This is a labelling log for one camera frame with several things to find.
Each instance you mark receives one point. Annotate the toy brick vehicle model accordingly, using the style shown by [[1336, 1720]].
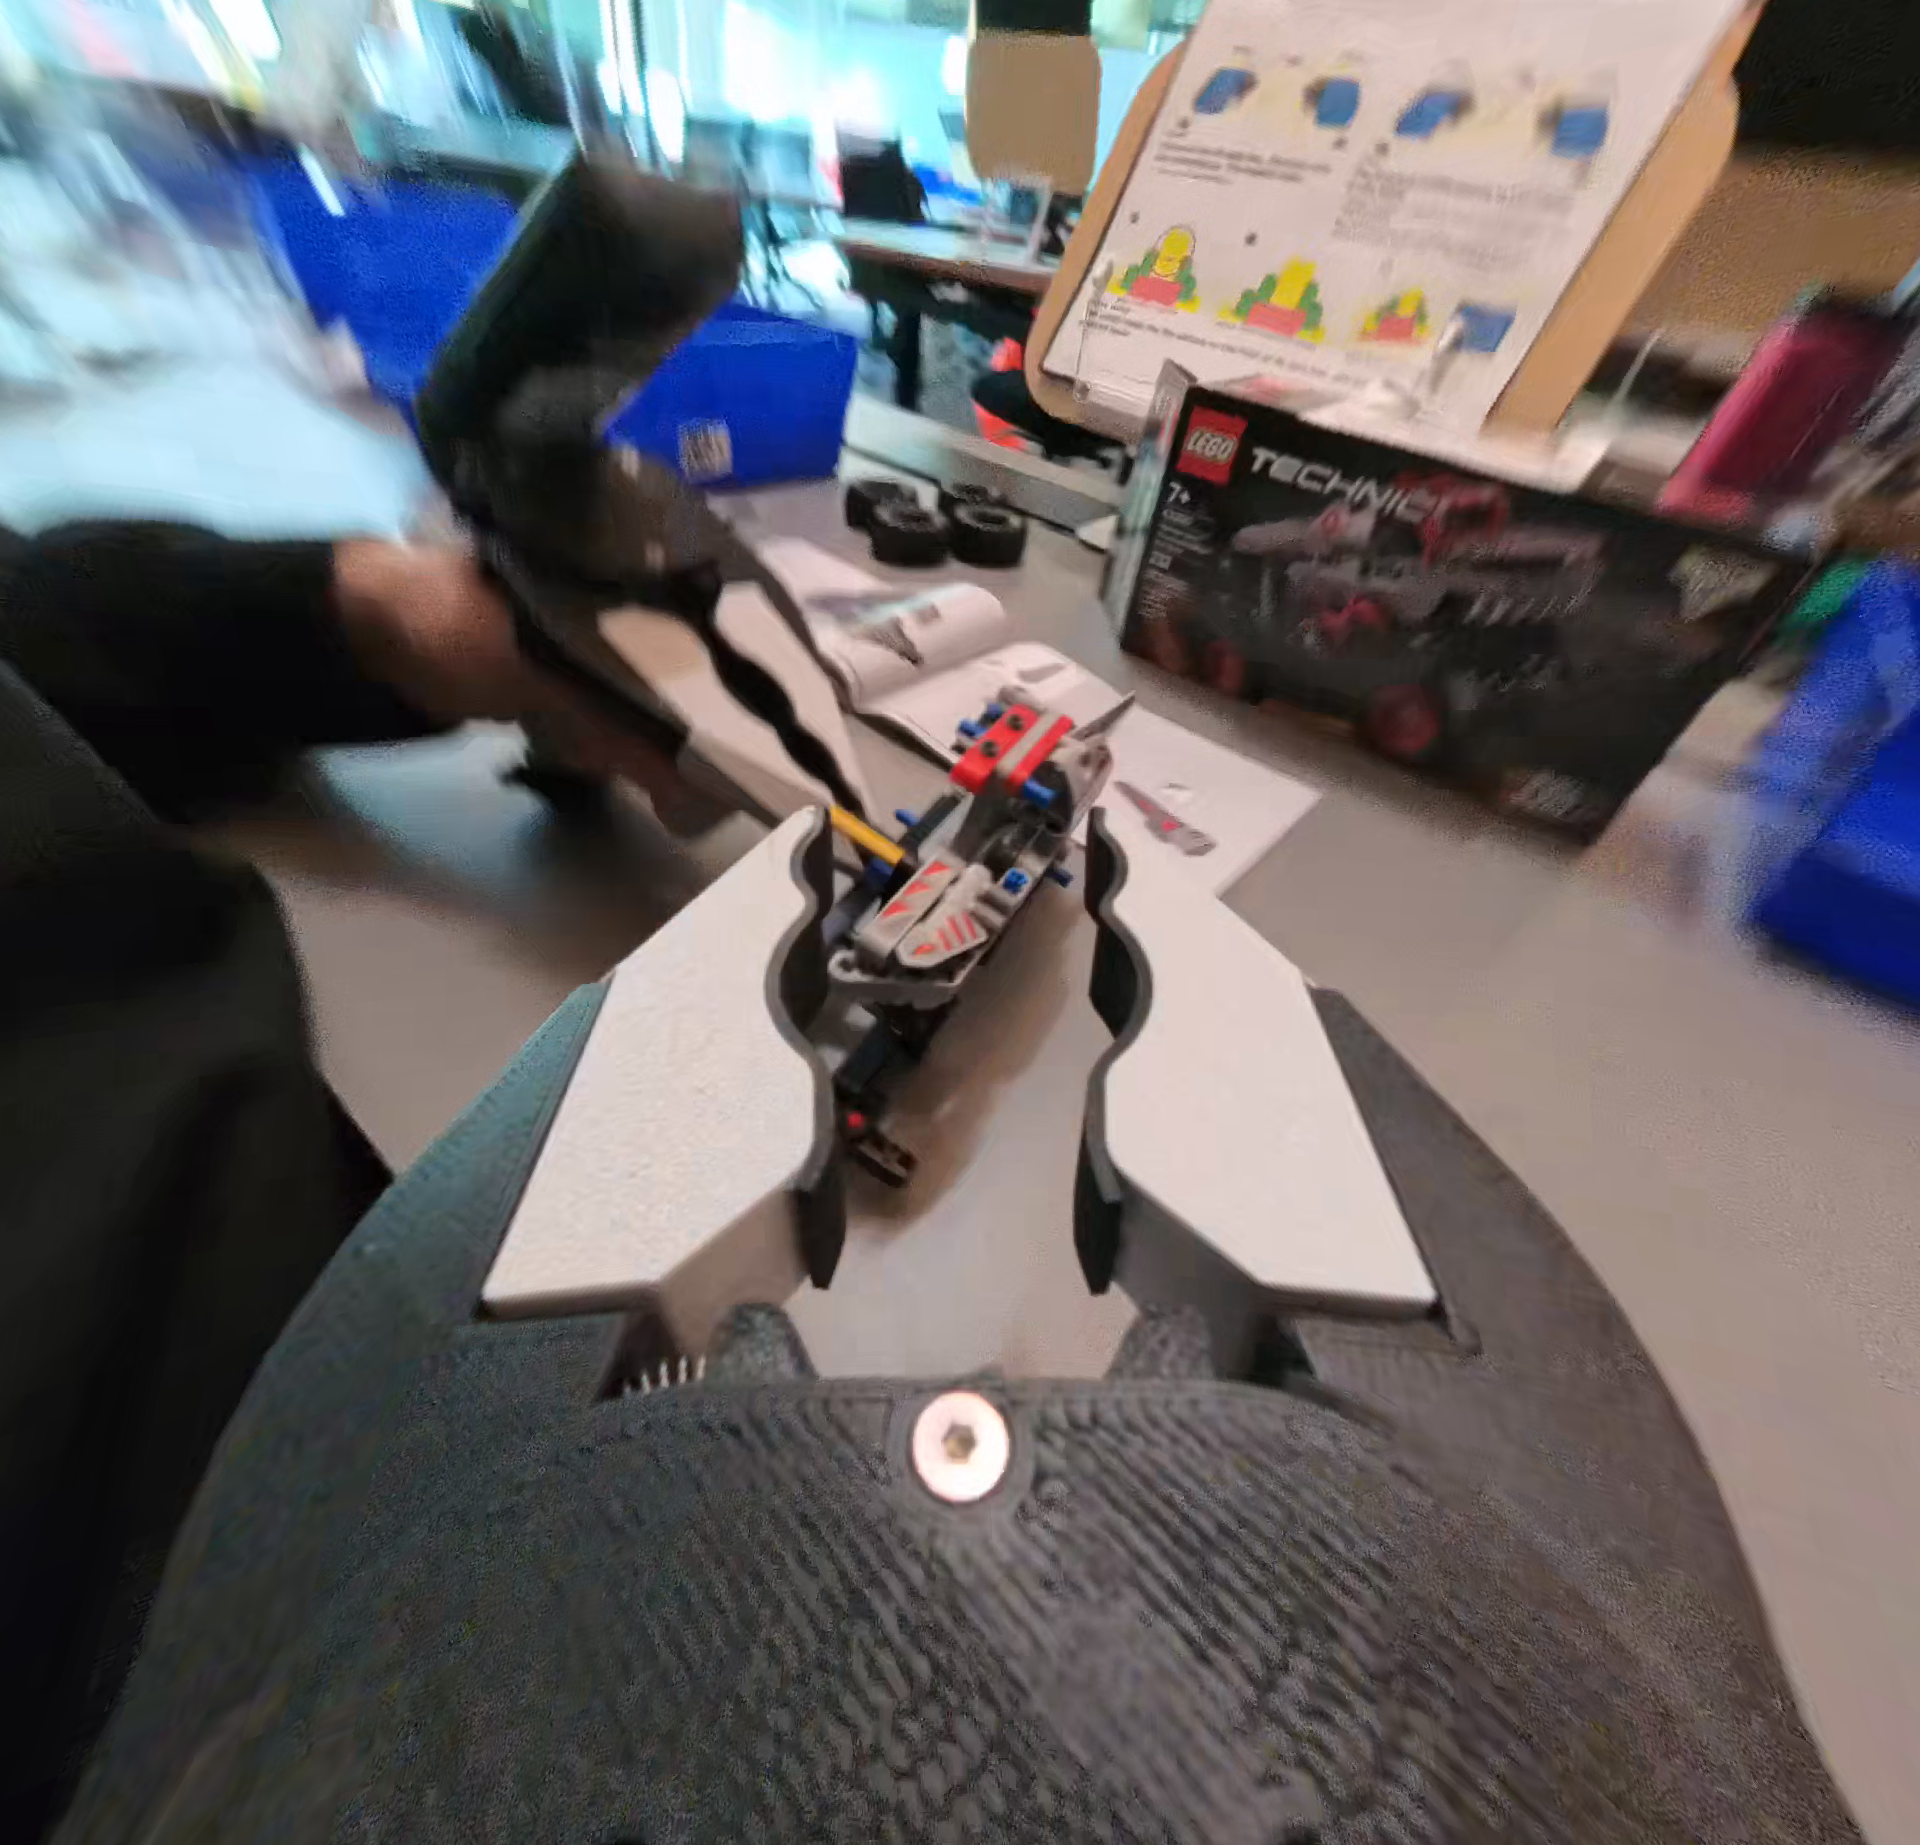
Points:
[[1021, 752]]

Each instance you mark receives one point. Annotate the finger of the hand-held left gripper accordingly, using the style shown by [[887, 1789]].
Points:
[[788, 662], [660, 675]]

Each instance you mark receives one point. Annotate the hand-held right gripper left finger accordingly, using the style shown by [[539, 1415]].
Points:
[[675, 1125]]

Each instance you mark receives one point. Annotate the black toy box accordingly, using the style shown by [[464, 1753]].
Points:
[[1500, 645]]

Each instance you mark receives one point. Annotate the pink bottle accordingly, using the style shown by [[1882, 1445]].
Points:
[[1784, 404]]

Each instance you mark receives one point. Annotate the dark background table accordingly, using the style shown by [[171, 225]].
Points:
[[930, 259]]

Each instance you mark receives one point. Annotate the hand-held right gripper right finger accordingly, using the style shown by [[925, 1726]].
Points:
[[1261, 1125]]

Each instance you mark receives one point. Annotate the printed instruction sheet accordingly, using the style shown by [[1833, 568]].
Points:
[[1425, 150]]

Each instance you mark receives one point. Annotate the cardboard display stand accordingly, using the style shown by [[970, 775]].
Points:
[[1635, 225]]

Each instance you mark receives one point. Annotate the person's black sweater torso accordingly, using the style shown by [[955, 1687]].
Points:
[[135, 1202]]

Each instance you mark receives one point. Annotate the person's left hand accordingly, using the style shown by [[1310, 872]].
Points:
[[420, 632]]

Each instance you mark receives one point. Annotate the white instruction booklet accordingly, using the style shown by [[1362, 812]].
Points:
[[1261, 788]]

